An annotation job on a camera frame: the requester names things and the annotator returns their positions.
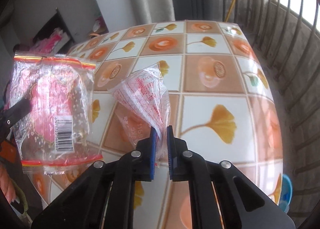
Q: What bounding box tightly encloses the clear red-print plastic bag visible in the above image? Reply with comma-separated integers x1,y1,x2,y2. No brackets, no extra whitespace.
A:
107,62,172,162

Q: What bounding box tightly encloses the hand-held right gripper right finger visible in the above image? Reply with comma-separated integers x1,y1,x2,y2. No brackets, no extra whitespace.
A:
166,125,295,229

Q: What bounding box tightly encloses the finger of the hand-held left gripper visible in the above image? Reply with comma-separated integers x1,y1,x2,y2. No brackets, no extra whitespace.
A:
4,98,33,128

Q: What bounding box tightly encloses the metal railing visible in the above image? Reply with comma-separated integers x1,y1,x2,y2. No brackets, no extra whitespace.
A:
240,0,320,169

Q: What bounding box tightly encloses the clear red printed packet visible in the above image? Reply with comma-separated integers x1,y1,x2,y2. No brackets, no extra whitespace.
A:
11,53,103,176

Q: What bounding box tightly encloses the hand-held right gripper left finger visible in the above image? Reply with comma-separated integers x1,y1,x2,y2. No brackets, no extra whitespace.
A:
31,126,158,229

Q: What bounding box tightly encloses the pink printed bag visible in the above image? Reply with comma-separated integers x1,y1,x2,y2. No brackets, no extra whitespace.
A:
32,29,73,52

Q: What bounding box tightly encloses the table with ginkgo pattern cloth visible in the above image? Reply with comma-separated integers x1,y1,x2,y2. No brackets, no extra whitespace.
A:
32,20,284,229

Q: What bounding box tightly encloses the blue plastic wastebasket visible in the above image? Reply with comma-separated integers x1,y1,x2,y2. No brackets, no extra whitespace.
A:
277,174,293,213

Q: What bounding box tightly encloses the person's left hand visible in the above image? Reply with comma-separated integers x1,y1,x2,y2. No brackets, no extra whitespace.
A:
0,161,20,204

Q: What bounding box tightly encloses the artificial flower bouquet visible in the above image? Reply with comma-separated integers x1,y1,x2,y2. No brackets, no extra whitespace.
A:
92,13,109,33

